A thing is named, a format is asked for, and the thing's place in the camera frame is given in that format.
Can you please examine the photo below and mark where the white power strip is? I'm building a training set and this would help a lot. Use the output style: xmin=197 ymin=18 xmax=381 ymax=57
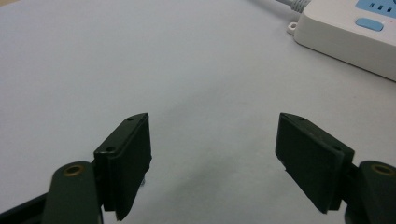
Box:
xmin=286 ymin=0 xmax=396 ymax=82

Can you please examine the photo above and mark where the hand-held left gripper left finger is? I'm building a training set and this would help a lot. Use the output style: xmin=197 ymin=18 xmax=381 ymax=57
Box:
xmin=93 ymin=112 xmax=153 ymax=222

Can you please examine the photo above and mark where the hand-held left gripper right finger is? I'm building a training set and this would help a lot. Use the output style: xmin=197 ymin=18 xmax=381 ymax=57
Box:
xmin=275 ymin=112 xmax=356 ymax=215

